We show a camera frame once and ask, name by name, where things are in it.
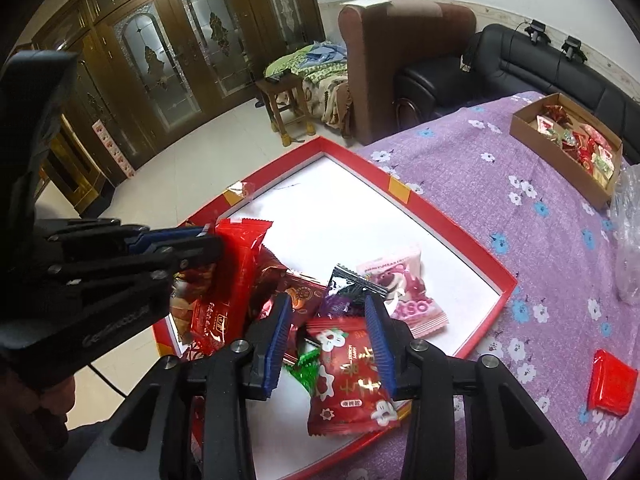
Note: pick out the black clip device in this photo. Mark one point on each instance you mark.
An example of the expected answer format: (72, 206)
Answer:
(574, 49)
(536, 30)

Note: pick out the orange printed snack packet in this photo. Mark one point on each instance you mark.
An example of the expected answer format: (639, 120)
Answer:
(181, 305)

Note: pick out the long plain red snack packet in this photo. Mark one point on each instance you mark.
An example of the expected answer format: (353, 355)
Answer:
(225, 290)

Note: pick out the pile of assorted snack packets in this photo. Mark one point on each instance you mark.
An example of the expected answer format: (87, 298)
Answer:
(580, 140)

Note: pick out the small crumpled candy wrapper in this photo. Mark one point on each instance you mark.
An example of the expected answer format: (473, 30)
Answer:
(240, 191)

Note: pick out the brown cardboard box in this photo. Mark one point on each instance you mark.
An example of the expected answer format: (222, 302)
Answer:
(560, 157)

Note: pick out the green snack packet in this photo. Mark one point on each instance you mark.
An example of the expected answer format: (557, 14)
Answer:
(306, 372)

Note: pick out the brown gold emblem packet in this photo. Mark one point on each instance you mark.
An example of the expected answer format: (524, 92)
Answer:
(305, 295)

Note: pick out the wooden glass door cabinet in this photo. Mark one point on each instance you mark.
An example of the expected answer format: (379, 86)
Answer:
(165, 60)

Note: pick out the flat cardboard piece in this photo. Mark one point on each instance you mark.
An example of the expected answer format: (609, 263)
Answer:
(372, 3)

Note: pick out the green knitted blanket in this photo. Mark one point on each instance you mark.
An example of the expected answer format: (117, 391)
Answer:
(285, 64)

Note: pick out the red floral snack packet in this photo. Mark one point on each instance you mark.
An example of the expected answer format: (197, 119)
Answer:
(350, 390)

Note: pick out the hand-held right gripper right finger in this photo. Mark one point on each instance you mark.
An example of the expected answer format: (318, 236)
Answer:
(380, 345)

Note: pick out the maroon foil snack packet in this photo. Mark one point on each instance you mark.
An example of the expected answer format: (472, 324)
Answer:
(270, 275)

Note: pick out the red patterned paper strip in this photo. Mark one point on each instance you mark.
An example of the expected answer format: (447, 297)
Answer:
(112, 147)

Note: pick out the flat red packet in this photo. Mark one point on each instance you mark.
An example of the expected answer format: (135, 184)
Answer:
(612, 382)

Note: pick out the black purple snack packet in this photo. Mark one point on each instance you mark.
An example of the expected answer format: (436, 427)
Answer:
(345, 290)

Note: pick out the pink snack packet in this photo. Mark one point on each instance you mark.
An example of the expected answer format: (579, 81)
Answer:
(405, 280)

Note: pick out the wooden stool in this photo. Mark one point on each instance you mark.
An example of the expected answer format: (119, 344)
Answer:
(280, 85)

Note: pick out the purple floral blanket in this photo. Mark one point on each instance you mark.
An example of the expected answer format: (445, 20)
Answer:
(500, 200)

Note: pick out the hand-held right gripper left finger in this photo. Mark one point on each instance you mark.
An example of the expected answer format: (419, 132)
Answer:
(272, 355)

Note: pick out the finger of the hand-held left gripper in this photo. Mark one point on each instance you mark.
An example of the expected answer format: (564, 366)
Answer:
(190, 255)
(165, 237)

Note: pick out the blue cloth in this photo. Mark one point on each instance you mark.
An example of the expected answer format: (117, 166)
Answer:
(325, 52)

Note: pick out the brown armchair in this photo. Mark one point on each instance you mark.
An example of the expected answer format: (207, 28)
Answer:
(380, 60)

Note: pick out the clear plastic bag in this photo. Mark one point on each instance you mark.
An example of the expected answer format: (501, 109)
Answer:
(627, 240)

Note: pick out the black leather sofa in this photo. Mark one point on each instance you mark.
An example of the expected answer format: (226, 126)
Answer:
(525, 65)

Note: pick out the brown printed blanket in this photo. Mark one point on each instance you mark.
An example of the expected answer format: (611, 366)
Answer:
(330, 95)

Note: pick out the red rimmed white tray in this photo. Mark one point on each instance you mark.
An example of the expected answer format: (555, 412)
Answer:
(350, 210)

